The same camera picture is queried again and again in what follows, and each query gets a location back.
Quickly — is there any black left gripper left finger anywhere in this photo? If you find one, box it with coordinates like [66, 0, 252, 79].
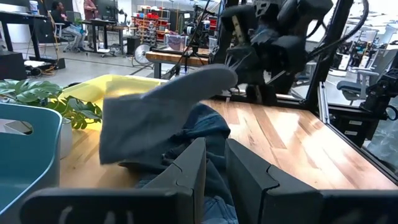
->
[18, 138, 207, 224]

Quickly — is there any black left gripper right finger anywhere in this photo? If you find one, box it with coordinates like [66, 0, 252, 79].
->
[224, 138, 398, 224]

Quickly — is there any grey baseball cap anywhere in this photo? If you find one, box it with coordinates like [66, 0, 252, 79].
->
[98, 63, 239, 166]

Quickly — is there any black tripod stand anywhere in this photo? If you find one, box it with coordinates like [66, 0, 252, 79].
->
[167, 0, 213, 79]

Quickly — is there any clear plastic storage box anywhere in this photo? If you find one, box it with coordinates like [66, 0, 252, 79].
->
[164, 33, 190, 52]

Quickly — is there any wooden workbench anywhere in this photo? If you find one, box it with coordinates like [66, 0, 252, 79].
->
[145, 48, 213, 79]

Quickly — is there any red parts shelving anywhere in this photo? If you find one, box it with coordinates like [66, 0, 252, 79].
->
[132, 7, 171, 46]

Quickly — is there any black drawer cabinet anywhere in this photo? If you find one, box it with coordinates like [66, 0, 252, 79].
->
[329, 110, 376, 147]

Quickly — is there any small white fan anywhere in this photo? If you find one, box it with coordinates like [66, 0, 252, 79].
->
[133, 43, 154, 67]

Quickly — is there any black speaker box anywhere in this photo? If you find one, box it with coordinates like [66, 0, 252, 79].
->
[126, 36, 142, 56]

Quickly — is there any grey office chair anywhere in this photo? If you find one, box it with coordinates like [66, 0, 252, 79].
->
[336, 48, 398, 105]

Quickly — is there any white plant pot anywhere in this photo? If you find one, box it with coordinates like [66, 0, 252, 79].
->
[60, 117, 74, 159]

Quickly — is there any yellow plastic bin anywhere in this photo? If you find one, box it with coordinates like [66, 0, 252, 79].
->
[58, 73, 170, 131]

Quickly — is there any black-legged wooden table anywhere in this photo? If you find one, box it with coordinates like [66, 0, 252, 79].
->
[81, 18, 138, 58]

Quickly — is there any black device with lens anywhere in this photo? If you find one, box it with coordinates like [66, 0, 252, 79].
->
[360, 68, 398, 122]

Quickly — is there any teal plastic bin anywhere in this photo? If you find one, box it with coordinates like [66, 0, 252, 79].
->
[0, 102, 63, 224]

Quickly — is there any standing person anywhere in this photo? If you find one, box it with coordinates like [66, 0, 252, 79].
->
[83, 0, 101, 49]

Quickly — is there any green leafy plant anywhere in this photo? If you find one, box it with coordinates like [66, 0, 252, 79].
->
[0, 79, 103, 131]

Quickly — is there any seated person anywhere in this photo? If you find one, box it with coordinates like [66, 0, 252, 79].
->
[49, 1, 86, 52]

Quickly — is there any black floor cabinet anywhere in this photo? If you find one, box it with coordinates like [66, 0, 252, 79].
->
[0, 51, 27, 81]

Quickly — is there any black standing desk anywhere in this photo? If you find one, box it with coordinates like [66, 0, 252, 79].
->
[0, 11, 67, 71]

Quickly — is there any black aluminium table frame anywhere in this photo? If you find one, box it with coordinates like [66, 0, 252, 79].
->
[214, 0, 398, 184]

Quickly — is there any silver aluminium rail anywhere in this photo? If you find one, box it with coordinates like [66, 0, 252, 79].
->
[317, 82, 331, 124]

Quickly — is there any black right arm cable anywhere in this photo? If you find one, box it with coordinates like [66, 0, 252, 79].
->
[307, 0, 371, 60]

